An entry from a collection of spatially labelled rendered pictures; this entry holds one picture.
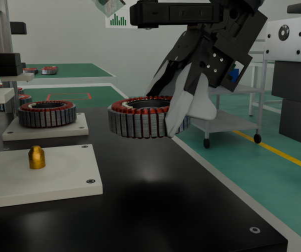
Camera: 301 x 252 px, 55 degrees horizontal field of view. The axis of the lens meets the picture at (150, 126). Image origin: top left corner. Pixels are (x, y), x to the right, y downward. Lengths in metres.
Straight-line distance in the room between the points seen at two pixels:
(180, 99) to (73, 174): 0.16
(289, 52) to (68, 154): 0.51
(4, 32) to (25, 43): 4.94
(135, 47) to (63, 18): 1.39
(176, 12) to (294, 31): 0.38
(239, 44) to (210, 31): 0.05
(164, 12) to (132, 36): 5.45
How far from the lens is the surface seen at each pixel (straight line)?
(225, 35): 0.41
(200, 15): 0.39
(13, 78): 0.60
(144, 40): 5.88
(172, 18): 0.38
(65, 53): 5.70
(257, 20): 0.44
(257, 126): 3.07
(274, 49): 0.76
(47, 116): 0.58
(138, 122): 0.35
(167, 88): 0.45
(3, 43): 0.81
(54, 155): 0.44
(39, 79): 1.96
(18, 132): 0.58
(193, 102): 0.35
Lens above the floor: 0.93
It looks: 15 degrees down
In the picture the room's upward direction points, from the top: straight up
